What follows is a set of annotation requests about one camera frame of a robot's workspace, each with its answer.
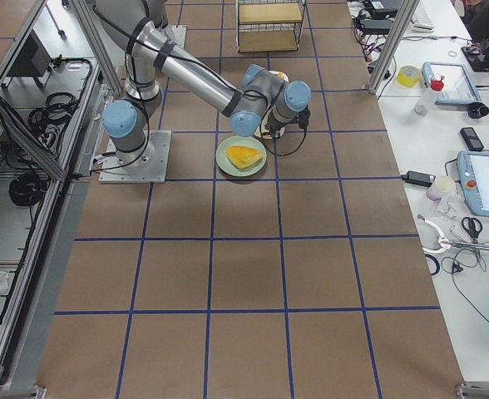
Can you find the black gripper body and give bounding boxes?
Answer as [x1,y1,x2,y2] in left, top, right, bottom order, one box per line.
[265,110,289,137]

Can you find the white two-slot toaster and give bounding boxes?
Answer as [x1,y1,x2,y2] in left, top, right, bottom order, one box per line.
[254,70,289,140]

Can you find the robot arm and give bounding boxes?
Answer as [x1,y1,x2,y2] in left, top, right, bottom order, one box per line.
[92,1,311,169]

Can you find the toasted bread on plate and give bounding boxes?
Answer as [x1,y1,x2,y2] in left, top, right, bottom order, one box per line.
[225,145,263,170]

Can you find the light green plate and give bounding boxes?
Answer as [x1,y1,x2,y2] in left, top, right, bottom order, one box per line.
[215,135,267,177]

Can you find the yellow tape roll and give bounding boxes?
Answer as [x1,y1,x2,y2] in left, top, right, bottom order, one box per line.
[396,65,422,87]

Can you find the clear bottle red cap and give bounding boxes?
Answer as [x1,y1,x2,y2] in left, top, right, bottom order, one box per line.
[413,74,445,116]

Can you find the black power adapter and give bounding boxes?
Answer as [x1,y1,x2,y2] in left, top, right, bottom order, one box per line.
[401,170,436,187]

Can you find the teach pendant far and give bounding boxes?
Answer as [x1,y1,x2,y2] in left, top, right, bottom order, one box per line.
[422,62,482,106]

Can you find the teach pendant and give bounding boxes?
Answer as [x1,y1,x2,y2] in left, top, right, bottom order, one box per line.
[457,150,489,217]
[422,62,482,106]

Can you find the teach pendant near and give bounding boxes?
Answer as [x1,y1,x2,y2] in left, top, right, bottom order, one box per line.
[457,150,489,217]

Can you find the black scissors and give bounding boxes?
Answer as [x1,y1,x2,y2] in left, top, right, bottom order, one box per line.
[461,216,483,244]

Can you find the wire basket with wooden shelf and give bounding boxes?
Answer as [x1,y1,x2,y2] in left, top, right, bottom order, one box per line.
[235,0,307,53]

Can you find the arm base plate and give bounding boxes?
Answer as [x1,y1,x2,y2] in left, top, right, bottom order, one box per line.
[97,131,172,184]

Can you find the aluminium frame post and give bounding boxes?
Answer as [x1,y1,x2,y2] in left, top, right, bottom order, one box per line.
[367,0,419,95]

